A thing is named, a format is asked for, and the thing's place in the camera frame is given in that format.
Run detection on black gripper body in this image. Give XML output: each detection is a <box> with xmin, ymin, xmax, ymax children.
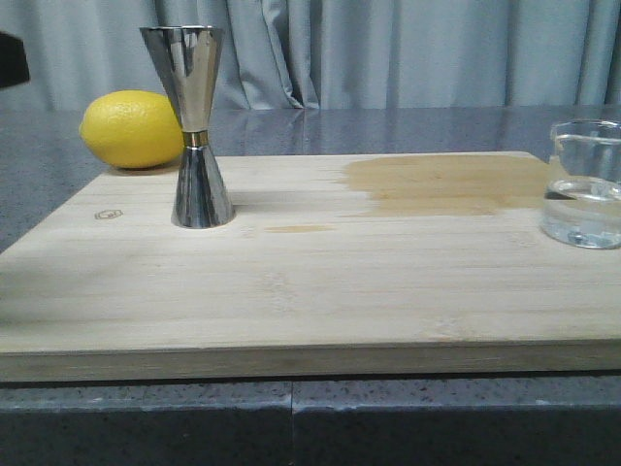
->
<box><xmin>0</xmin><ymin>32</ymin><xmax>30</xmax><ymax>89</ymax></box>

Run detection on steel double jigger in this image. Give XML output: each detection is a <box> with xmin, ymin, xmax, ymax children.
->
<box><xmin>140</xmin><ymin>25</ymin><xmax>235</xmax><ymax>229</ymax></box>

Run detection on clear glass beaker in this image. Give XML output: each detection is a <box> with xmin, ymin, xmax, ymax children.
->
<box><xmin>540</xmin><ymin>119</ymin><xmax>620</xmax><ymax>250</ymax></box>

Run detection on yellow lemon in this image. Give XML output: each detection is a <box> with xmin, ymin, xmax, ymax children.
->
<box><xmin>79</xmin><ymin>90</ymin><xmax>183</xmax><ymax>169</ymax></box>

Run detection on grey curtain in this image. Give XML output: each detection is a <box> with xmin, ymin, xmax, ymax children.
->
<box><xmin>1</xmin><ymin>1</ymin><xmax>620</xmax><ymax>111</ymax></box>

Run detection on wooden cutting board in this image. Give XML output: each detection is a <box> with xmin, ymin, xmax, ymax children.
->
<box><xmin>1</xmin><ymin>152</ymin><xmax>620</xmax><ymax>383</ymax></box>

